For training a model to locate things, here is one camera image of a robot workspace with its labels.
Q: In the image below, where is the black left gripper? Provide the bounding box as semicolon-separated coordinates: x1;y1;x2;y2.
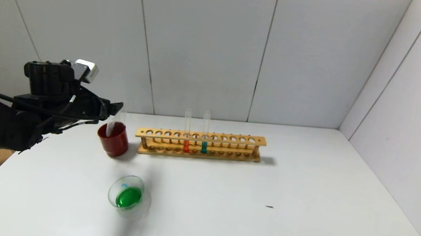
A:
74;86;125;128

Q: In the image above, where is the blue pigment glass test tube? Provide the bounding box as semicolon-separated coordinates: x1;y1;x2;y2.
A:
105;112;118;138

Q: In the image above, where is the orange pigment glass test tube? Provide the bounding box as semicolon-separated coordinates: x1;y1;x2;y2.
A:
181;108;194;154

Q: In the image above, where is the wooden test tube rack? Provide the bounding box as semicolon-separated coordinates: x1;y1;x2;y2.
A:
134;123;268;167

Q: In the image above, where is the teal pigment glass test tube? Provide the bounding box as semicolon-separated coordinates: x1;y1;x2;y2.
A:
200;110;212;154

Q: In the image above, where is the red plastic cup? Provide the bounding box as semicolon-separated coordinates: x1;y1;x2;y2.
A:
95;121;131;159

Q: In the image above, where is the clear glass dish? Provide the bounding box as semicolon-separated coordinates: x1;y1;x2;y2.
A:
106;173;154;220

